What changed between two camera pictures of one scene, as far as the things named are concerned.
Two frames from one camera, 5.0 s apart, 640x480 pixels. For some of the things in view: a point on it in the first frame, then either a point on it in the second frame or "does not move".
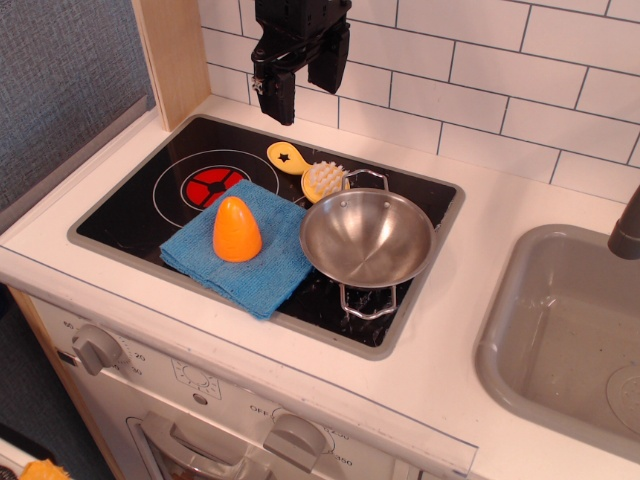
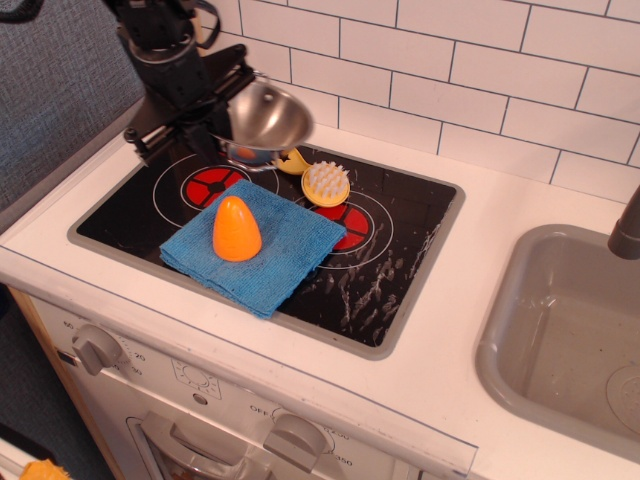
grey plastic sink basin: (560, 341) does not move
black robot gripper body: (297, 20) → (196, 85)
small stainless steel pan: (367, 238) → (265, 119)
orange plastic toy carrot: (236, 236) does not move
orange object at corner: (44, 470) does not move
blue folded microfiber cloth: (253, 288) does not move
